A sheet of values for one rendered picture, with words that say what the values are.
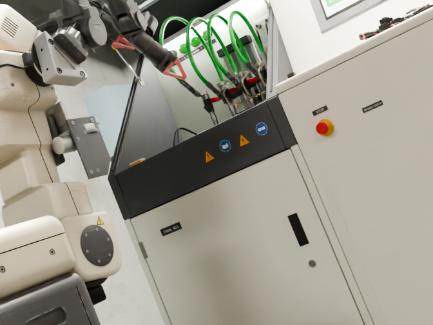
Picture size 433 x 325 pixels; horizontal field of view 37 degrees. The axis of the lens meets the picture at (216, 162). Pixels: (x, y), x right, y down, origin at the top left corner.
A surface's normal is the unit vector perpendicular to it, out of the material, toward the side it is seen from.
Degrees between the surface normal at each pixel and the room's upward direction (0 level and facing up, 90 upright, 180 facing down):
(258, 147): 90
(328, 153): 90
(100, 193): 90
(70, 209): 90
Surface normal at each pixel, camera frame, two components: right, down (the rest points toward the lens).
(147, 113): 0.81, -0.37
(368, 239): -0.45, 0.11
